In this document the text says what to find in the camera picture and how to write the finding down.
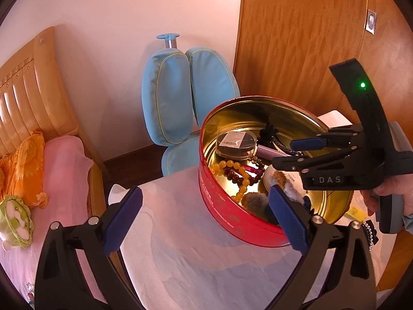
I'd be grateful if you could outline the light blue chair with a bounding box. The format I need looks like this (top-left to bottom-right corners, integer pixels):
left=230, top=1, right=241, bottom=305
left=141, top=33, right=241, bottom=177

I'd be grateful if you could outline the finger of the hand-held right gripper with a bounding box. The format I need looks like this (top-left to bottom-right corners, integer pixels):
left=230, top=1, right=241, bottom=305
left=290, top=125, right=365, bottom=152
left=270, top=145, right=388, bottom=172

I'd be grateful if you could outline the grey fuzzy hair clip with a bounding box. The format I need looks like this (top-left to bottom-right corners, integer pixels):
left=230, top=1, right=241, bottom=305
left=241, top=193, right=277, bottom=225

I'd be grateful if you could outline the yellow bead bracelet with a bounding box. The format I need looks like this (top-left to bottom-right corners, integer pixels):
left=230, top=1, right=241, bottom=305
left=211, top=159, right=259, bottom=205

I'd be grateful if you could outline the purple lipstick tube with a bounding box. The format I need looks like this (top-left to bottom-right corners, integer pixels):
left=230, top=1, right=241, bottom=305
left=256, top=144, right=291, bottom=161

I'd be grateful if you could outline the person's white clothing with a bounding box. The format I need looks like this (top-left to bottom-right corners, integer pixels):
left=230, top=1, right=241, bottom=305
left=376, top=289, right=401, bottom=310

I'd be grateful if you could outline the cabbage plush toy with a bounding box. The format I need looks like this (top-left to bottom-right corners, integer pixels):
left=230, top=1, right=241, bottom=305
left=0, top=195, right=35, bottom=251

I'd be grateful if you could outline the orange sunflower pillow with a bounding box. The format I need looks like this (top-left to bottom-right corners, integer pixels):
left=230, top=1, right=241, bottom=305
left=0, top=155, right=13, bottom=188
left=8, top=131, right=46, bottom=206

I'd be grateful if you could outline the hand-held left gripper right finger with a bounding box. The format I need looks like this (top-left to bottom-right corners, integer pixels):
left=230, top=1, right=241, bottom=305
left=269, top=185, right=377, bottom=310

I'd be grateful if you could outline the black glitter hair clip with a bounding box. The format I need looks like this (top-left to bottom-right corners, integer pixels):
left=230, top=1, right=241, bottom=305
left=259, top=121, right=302, bottom=156

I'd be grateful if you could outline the dark red bead bracelet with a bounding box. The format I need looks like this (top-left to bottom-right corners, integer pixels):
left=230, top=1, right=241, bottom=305
left=224, top=156, right=266, bottom=182

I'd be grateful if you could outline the recessed metal door handle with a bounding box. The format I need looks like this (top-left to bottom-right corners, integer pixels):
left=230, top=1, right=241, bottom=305
left=365, top=9, right=378, bottom=35

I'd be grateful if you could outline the blue plush gnome hair clip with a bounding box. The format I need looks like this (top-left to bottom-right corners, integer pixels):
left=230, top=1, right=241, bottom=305
left=269, top=171, right=313, bottom=215

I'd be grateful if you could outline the red round tin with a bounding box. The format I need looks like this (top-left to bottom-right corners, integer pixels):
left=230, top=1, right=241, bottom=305
left=198, top=95, right=354, bottom=248

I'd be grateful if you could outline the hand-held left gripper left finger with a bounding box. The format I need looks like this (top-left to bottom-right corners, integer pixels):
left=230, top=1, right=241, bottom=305
left=34, top=185, right=144, bottom=310

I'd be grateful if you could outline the wooden wardrobe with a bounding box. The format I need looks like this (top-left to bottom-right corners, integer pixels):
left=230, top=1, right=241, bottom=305
left=233, top=0, right=413, bottom=156

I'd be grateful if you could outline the white round compact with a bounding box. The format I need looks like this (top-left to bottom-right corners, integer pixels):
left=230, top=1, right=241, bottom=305
left=264, top=165, right=307, bottom=194

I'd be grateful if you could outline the person's right hand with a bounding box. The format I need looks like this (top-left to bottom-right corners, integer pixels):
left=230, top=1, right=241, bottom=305
left=361, top=174, right=413, bottom=218

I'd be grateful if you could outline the yellow tube with blue cap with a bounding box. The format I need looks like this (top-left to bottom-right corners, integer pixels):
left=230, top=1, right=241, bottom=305
left=346, top=204, right=368, bottom=219

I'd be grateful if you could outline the black pearl bow hair clip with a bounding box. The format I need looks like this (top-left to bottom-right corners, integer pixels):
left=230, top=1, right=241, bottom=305
left=361, top=220, right=380, bottom=251

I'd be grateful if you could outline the clear round plastic case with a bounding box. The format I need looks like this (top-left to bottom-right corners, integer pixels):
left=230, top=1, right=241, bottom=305
left=216, top=128, right=259, bottom=159

